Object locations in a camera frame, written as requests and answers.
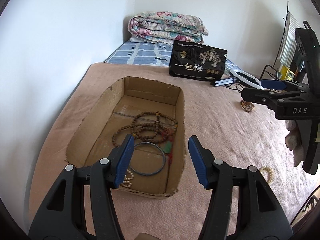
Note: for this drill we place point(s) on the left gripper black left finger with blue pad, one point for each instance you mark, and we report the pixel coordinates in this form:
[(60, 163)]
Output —
[(61, 214)]

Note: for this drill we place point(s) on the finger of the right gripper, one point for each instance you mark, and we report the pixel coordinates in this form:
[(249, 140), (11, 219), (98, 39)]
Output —
[(259, 96), (283, 85)]

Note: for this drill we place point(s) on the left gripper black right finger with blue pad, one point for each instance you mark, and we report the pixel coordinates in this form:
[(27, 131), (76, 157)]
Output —
[(260, 216)]

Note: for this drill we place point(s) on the white gloved right hand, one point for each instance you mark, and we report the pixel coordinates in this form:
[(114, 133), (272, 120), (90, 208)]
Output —
[(293, 141)]

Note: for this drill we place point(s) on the pink blanket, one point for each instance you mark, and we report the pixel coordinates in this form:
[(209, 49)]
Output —
[(215, 116)]

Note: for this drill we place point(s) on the blue black folded device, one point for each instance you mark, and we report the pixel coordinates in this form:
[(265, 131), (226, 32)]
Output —
[(223, 82)]

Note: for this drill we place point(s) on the dark blue bangle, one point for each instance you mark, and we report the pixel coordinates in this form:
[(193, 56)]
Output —
[(148, 159)]

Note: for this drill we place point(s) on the black snack package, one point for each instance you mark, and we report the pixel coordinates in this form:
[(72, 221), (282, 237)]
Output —
[(197, 61)]

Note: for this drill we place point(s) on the open cardboard box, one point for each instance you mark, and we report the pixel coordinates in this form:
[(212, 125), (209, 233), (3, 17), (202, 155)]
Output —
[(137, 124)]

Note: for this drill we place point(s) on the folded floral quilt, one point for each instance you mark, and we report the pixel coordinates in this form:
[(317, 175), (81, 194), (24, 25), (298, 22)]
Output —
[(166, 27)]

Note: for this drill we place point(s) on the brown strap wristwatch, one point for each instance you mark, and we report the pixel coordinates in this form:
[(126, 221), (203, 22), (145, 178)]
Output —
[(247, 106)]

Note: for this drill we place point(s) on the white ring light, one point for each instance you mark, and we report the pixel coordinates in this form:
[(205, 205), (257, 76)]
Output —
[(246, 78)]

